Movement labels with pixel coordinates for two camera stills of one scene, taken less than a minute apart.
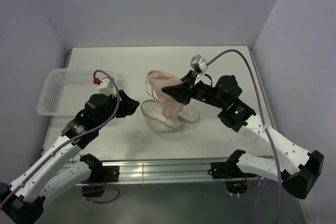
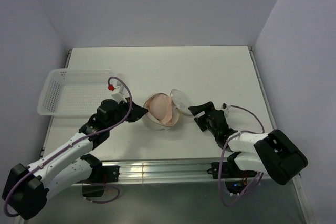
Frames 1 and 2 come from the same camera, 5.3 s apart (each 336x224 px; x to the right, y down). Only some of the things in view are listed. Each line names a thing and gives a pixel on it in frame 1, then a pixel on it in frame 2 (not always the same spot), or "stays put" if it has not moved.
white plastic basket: [65, 91] stays put
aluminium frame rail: [190, 171] stays put
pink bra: [170, 106] -> [159, 106]
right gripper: [178, 90] -> [207, 107]
